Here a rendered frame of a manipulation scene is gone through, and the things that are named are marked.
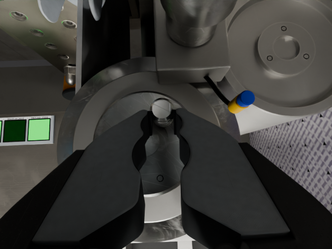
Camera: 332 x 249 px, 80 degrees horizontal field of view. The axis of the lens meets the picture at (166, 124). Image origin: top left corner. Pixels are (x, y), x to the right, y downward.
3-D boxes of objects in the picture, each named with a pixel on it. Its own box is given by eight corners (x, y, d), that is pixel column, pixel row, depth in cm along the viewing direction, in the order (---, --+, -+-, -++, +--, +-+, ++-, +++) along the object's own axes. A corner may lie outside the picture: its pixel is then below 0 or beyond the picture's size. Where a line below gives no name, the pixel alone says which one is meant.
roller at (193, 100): (216, 66, 16) (230, 219, 14) (187, 121, 42) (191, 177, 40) (73, 74, 16) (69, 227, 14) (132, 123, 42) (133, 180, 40)
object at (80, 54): (84, -83, 20) (80, 95, 17) (130, 44, 43) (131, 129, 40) (79, -83, 20) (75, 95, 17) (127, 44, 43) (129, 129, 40)
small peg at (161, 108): (177, 102, 11) (169, 124, 11) (176, 111, 14) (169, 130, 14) (154, 93, 12) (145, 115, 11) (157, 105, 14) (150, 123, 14)
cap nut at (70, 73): (75, 64, 49) (74, 82, 49) (81, 71, 53) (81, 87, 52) (60, 65, 50) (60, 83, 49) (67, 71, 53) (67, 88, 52)
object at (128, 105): (69, 152, 14) (136, 70, 15) (82, 152, 16) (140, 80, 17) (154, 221, 13) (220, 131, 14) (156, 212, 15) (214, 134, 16)
